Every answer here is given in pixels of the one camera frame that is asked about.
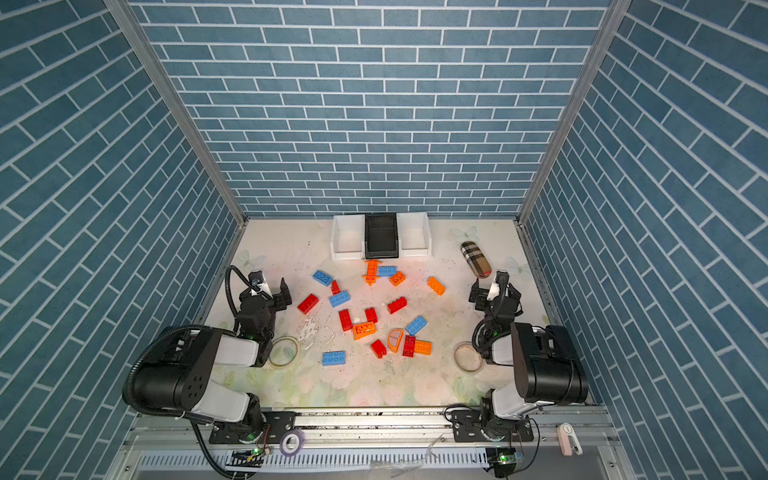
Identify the blue lego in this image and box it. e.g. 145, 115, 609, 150
321, 351, 346, 367
405, 316, 427, 336
377, 266, 397, 277
329, 290, 351, 308
312, 270, 333, 287

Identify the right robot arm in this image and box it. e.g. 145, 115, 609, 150
468, 270, 589, 423

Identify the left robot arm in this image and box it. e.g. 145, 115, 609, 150
122, 265, 292, 440

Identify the plaid glasses case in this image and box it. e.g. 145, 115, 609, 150
460, 241, 493, 278

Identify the blue lego bottom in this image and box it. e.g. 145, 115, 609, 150
321, 351, 346, 367

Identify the red tall lego centre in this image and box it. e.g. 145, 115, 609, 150
339, 309, 353, 332

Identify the red lego beside arch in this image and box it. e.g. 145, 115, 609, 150
402, 335, 416, 358

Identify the orange arch lego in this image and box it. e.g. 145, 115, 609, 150
387, 328, 405, 353

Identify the right white bin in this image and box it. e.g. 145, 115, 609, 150
396, 212, 432, 258

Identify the white bin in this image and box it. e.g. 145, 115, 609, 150
330, 215, 365, 261
396, 212, 432, 258

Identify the left white bin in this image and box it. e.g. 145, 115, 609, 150
330, 215, 365, 261

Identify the purple tape roll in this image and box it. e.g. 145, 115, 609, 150
279, 429, 305, 458

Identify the black middle bin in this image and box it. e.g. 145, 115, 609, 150
364, 213, 399, 260

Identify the white pink device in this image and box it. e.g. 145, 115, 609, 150
556, 423, 583, 456

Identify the left tape ring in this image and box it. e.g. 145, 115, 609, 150
267, 335, 301, 369

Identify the tape ring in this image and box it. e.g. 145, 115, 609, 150
452, 341, 485, 374
267, 335, 301, 369

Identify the right tape ring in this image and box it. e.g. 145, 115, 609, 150
452, 341, 485, 374

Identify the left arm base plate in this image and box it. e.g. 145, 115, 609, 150
209, 411, 297, 445

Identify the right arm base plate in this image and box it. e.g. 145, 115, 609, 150
444, 406, 534, 443

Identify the metal front rail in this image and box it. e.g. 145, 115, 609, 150
107, 404, 637, 480

